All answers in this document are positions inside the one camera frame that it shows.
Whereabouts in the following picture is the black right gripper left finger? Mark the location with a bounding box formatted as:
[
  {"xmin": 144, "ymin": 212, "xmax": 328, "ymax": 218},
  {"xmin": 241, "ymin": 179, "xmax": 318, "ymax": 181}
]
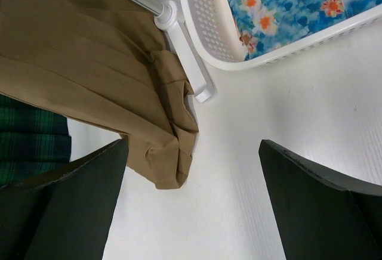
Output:
[{"xmin": 1, "ymin": 139, "xmax": 128, "ymax": 259}]

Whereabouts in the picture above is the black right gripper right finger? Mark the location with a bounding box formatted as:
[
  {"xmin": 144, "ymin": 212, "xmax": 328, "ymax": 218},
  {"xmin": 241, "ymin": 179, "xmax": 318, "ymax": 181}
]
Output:
[{"xmin": 258, "ymin": 140, "xmax": 381, "ymax": 259}]

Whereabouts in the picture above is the blue floral skirt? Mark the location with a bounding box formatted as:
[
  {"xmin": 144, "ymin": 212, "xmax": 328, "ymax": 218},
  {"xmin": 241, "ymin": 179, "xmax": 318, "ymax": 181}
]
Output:
[{"xmin": 227, "ymin": 0, "xmax": 381, "ymax": 60}]

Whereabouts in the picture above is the dark green plaid skirt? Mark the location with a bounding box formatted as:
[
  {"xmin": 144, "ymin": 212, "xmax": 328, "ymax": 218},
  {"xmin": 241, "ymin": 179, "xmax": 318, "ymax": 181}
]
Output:
[{"xmin": 1, "ymin": 95, "xmax": 72, "ymax": 186}]

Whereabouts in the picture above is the tan khaki skirt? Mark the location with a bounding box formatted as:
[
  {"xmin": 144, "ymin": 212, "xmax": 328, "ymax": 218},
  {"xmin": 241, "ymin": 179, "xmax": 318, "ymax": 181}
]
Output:
[{"xmin": 1, "ymin": 0, "xmax": 198, "ymax": 190}]

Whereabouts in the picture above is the white metal clothes rack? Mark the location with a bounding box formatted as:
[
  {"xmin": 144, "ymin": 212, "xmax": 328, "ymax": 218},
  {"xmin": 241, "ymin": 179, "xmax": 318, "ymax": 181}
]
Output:
[{"xmin": 130, "ymin": 0, "xmax": 214, "ymax": 103}]

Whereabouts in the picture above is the white perforated plastic basket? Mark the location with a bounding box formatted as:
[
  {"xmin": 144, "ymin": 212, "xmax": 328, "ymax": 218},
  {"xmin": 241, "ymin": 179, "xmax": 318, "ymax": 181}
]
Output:
[{"xmin": 180, "ymin": 0, "xmax": 381, "ymax": 71}]

